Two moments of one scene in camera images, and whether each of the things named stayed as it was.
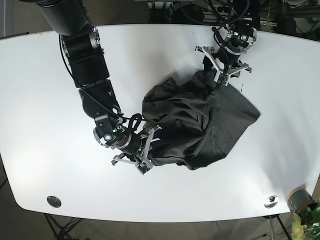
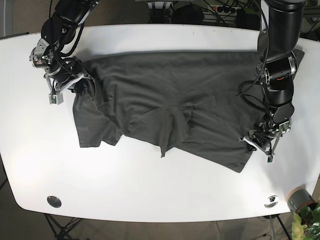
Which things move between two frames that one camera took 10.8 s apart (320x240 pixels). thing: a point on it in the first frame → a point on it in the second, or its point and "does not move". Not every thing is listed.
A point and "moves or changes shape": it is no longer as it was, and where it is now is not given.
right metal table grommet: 271,202 does not move
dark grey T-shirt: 197,119 moves or changes shape
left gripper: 114,133 → 62,72
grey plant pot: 299,198 does not move
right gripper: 232,42 → 266,138
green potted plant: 306,225 does not move
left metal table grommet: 54,201 does not move
